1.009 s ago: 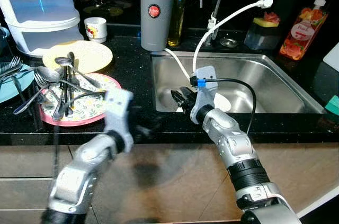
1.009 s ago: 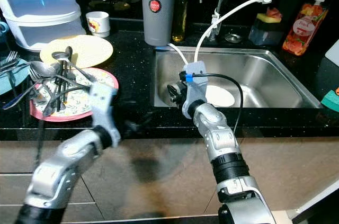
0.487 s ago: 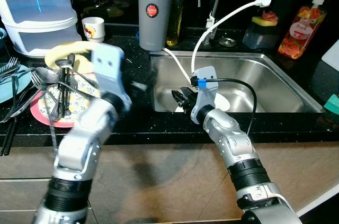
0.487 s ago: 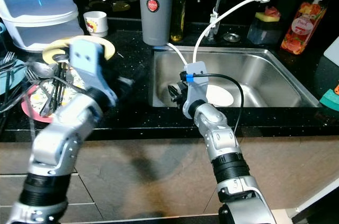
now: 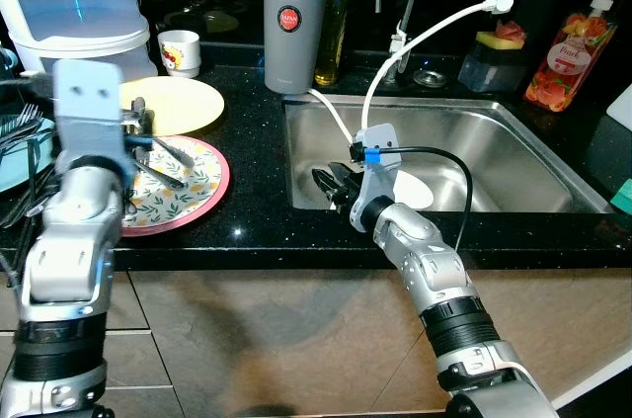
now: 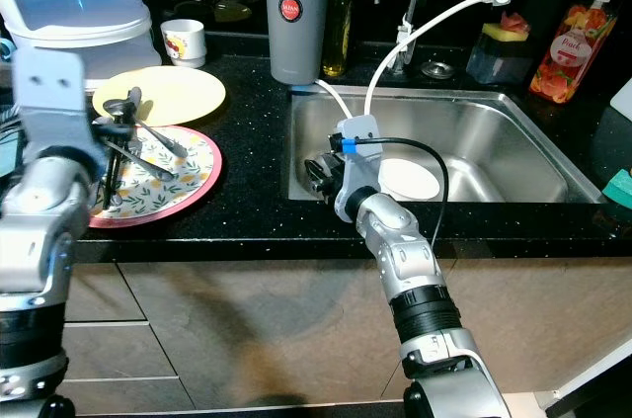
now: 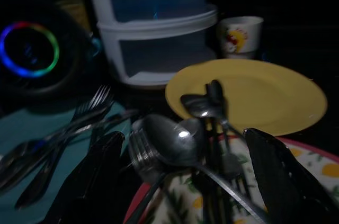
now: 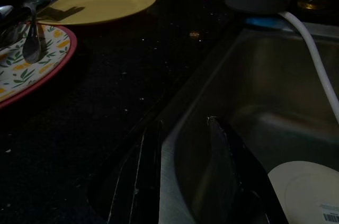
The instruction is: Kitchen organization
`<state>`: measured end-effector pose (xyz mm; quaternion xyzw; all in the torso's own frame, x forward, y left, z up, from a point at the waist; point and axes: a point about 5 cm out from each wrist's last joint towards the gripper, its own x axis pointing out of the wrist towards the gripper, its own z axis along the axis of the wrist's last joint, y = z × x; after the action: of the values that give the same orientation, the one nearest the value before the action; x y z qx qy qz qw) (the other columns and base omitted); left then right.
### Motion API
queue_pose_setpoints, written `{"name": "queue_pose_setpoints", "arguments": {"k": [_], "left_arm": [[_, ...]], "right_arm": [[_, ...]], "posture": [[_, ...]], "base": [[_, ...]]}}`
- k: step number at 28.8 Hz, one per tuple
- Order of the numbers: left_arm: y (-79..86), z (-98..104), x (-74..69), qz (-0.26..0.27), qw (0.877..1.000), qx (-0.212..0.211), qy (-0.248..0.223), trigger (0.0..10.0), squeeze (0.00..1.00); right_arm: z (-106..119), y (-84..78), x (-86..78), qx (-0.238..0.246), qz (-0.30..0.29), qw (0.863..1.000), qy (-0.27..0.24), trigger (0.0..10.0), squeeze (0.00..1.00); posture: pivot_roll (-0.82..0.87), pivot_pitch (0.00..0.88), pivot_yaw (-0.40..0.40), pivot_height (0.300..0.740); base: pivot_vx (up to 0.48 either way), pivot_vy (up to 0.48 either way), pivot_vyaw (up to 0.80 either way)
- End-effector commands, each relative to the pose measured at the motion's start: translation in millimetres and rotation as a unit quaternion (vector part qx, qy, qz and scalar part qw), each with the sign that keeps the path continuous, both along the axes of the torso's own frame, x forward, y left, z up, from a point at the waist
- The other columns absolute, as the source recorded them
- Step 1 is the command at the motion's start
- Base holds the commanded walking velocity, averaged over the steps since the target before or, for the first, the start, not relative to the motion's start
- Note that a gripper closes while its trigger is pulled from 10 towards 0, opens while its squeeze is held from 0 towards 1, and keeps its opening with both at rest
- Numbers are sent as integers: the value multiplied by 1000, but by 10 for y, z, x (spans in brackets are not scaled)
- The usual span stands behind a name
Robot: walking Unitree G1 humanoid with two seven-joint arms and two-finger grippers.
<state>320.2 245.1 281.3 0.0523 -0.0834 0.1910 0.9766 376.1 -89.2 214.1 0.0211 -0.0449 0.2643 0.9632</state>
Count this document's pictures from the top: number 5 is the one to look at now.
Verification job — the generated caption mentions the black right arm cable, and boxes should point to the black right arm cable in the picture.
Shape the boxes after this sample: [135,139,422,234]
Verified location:
[380,146,473,256]

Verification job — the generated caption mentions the pale yellow plate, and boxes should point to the pale yellow plate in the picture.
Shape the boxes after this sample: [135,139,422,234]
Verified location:
[123,77,226,137]

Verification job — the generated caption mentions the peach soap pump bottle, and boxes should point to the peach soap pump bottle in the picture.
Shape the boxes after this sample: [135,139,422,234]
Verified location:
[523,0,628,113]

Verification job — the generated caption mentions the white cutting board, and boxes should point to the white cutting board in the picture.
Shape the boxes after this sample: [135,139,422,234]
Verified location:
[607,82,632,132]

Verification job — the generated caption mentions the stainless steel sink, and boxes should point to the stainless steel sink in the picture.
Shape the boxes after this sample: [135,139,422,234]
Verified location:
[283,94,613,214]

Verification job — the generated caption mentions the light blue plate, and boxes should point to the light blue plate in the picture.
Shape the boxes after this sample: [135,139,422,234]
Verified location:
[0,117,55,192]

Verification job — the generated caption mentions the round steel hole cover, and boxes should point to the round steel hole cover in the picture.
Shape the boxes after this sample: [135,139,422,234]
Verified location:
[415,67,450,88]

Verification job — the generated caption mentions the grey cylindrical water filter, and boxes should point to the grey cylindrical water filter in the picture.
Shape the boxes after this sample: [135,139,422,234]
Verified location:
[263,0,381,95]

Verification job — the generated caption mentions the white tiered storage container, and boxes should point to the white tiered storage container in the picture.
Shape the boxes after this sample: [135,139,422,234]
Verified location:
[0,0,159,83]

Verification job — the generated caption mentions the large lemon print plate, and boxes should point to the large lemon print plate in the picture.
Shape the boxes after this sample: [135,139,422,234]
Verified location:
[123,138,223,229]

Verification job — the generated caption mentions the yellow oil bottle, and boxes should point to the yellow oil bottle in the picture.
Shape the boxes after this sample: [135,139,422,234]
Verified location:
[314,0,352,86]

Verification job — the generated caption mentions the white printed cup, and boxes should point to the white printed cup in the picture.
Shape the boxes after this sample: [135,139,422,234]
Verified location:
[158,30,202,78]

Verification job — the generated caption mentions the dark sponge holder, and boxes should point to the dark sponge holder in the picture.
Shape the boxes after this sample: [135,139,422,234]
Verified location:
[457,41,524,93]

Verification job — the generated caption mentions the white bowl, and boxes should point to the white bowl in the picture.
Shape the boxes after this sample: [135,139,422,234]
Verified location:
[395,169,435,211]

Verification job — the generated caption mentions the yellow and red sponge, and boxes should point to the yellow and red sponge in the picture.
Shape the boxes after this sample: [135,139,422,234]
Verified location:
[474,21,526,51]

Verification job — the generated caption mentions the steel gooseneck faucet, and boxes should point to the steel gooseneck faucet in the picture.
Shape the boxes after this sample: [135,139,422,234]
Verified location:
[385,0,516,83]

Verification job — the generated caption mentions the pink plate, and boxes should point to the pink plate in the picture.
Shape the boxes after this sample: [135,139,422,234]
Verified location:
[120,134,231,237]

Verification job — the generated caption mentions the steel fork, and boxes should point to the steel fork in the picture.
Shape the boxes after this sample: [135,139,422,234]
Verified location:
[0,117,48,157]
[0,105,40,142]

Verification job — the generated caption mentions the brown stone-look cabinet front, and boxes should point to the brown stone-look cabinet front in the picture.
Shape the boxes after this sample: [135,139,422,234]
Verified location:
[126,265,632,418]

